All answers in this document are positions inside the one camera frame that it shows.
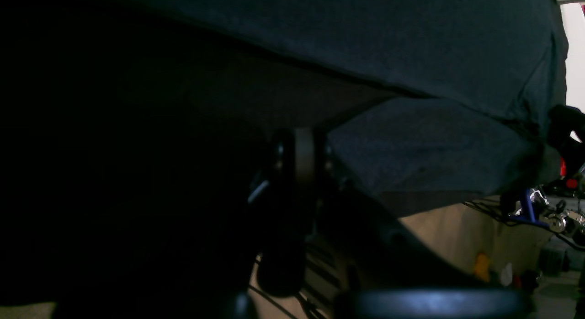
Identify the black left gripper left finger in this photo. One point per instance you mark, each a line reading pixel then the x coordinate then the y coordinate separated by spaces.
pixel 283 202

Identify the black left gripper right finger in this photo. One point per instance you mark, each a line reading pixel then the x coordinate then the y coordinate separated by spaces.
pixel 386 256

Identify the dark grey T-shirt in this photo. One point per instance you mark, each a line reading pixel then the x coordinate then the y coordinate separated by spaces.
pixel 428 102

